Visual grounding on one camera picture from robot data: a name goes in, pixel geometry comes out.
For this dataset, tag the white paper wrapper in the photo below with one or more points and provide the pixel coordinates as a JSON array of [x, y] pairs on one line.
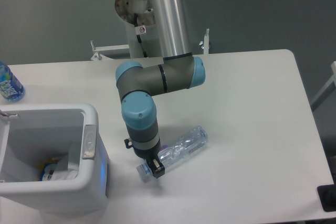
[[67, 168]]

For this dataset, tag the colourful snack package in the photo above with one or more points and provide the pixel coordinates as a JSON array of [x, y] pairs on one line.
[[49, 168]]

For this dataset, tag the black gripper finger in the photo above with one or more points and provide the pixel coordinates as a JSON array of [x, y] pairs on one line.
[[156, 167]]

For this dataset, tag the white metal stand leg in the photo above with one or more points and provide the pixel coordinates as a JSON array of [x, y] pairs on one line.
[[324, 91]]

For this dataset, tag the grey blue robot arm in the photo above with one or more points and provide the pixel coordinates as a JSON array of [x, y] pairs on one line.
[[161, 62]]

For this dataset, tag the clear plastic bottle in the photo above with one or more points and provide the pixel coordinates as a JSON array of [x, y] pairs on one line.
[[182, 148]]

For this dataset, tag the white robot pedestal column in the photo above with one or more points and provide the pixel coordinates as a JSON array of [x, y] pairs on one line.
[[141, 29]]

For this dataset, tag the black clamp at table edge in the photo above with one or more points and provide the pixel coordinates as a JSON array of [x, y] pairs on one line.
[[327, 197]]

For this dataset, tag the blue labelled water bottle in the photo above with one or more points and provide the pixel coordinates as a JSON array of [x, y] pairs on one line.
[[11, 88]]

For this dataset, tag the white plastic trash can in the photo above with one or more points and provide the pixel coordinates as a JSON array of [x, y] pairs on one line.
[[31, 134]]

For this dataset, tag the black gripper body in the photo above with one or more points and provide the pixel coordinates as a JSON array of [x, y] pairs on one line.
[[147, 154]]

